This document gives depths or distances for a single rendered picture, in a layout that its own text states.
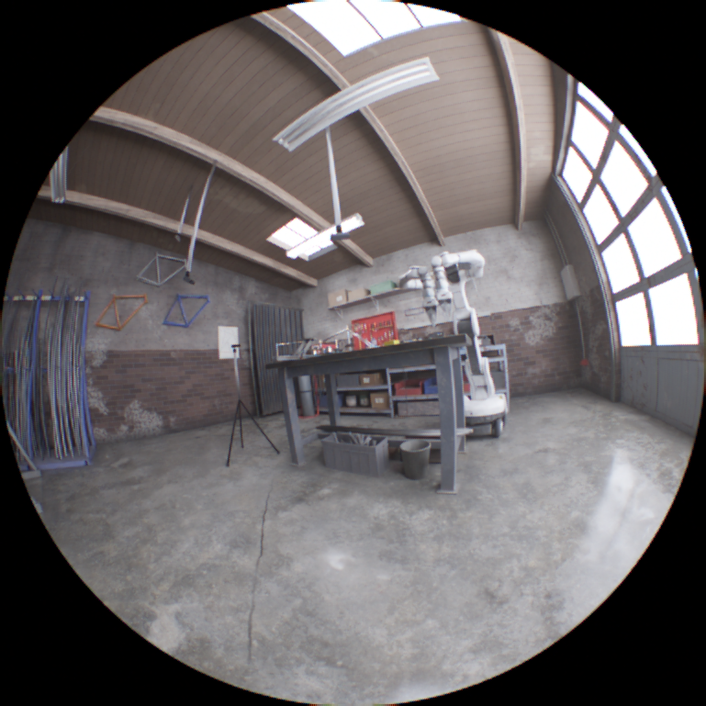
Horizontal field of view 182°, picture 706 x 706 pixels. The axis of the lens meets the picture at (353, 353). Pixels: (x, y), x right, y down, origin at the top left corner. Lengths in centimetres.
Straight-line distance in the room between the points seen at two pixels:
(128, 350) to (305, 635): 378
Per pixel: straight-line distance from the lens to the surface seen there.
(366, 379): 331
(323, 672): 83
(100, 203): 390
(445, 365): 115
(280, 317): 469
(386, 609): 89
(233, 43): 244
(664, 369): 248
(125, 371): 389
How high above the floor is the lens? 80
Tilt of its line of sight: 3 degrees up
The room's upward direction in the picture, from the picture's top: 6 degrees counter-clockwise
